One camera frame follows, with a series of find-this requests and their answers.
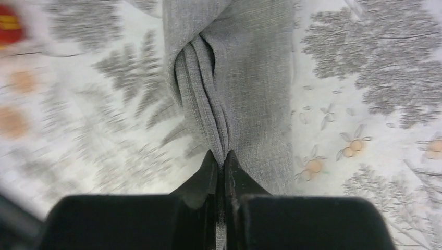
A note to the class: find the red owl toy block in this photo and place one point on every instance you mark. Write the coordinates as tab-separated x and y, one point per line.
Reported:
12	29

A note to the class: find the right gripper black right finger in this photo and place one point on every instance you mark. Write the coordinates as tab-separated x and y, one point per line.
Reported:
256	219

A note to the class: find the floral patterned tablecloth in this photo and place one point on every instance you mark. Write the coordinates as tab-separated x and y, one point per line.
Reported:
84	110

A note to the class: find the grey cloth napkin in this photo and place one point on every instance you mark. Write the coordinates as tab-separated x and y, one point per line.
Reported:
227	71

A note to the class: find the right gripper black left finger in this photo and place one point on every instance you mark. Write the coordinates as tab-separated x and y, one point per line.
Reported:
183	219

